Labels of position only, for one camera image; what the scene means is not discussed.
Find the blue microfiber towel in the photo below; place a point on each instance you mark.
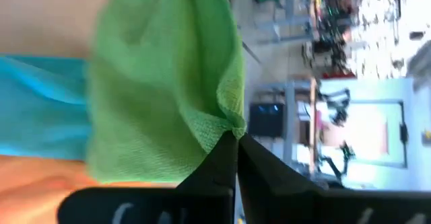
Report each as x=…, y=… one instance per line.
x=40, y=109

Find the distant robot workstation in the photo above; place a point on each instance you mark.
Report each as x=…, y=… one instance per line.
x=367, y=133

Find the green microfiber towel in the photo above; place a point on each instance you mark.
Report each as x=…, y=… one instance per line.
x=161, y=82

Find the black box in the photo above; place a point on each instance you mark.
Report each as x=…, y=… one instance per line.
x=266, y=119

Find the orange microfiber towel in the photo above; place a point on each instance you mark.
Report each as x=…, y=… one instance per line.
x=27, y=190

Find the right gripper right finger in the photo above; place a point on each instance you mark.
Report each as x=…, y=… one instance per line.
x=269, y=190

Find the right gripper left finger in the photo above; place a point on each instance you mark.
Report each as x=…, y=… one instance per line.
x=208, y=183

